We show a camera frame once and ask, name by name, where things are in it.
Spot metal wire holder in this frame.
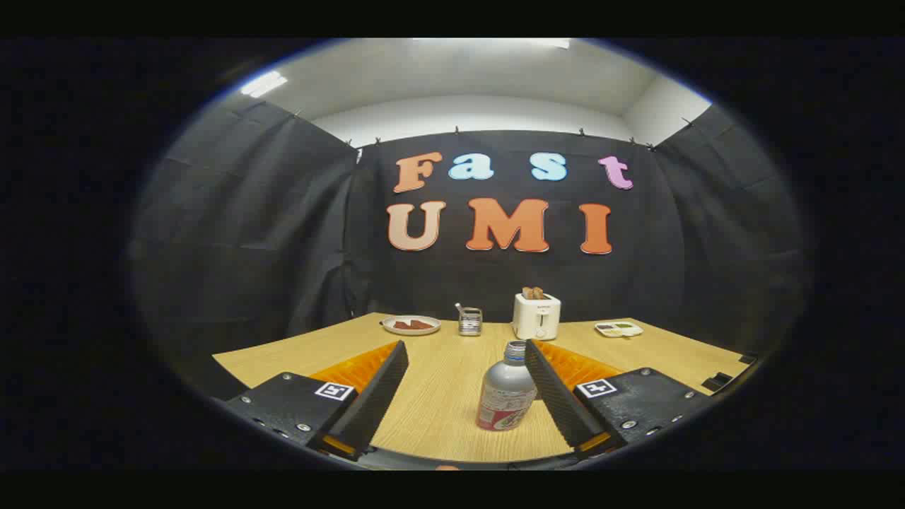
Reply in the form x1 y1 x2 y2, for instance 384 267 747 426
455 303 484 337

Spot ceiling light panel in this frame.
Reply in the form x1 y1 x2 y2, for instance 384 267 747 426
239 70 288 98
414 38 571 50

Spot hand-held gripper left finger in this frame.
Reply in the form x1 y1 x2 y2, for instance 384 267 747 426
225 340 409 462

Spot silver bottle with red label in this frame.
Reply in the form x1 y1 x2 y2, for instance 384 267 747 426
476 340 538 432

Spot black backdrop cloth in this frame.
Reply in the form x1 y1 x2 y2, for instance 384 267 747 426
131 95 807 397

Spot wooden table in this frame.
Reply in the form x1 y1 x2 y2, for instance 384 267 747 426
212 312 754 464

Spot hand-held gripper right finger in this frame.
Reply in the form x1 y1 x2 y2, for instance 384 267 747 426
525 339 711 457

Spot white toaster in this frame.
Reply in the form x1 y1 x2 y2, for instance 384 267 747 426
513 292 562 341

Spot white round plate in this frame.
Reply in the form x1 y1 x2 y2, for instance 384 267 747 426
380 315 441 336

